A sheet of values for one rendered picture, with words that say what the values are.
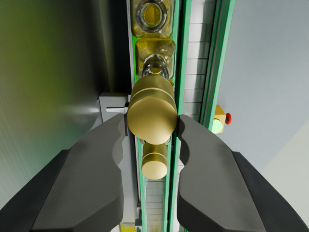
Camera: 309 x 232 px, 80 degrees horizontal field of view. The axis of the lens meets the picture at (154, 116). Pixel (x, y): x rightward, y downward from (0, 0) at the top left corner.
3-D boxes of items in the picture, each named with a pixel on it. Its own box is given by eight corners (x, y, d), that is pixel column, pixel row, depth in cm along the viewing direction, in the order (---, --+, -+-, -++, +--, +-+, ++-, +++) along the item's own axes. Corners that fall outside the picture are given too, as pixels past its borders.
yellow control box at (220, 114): (199, 104, 65) (204, 114, 58) (220, 104, 65) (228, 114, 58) (197, 121, 68) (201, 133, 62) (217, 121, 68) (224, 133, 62)
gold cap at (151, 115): (130, 73, 15) (122, 95, 11) (174, 74, 15) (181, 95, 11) (132, 112, 17) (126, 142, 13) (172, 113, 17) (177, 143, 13)
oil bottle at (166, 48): (143, 28, 41) (132, 42, 23) (168, 28, 41) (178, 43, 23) (143, 54, 44) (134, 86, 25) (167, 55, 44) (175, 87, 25)
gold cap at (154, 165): (138, 145, 27) (134, 167, 23) (158, 135, 26) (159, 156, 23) (150, 161, 29) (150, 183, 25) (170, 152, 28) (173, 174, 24)
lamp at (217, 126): (207, 118, 59) (210, 123, 56) (221, 118, 59) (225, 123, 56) (205, 130, 61) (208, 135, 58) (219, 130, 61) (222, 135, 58)
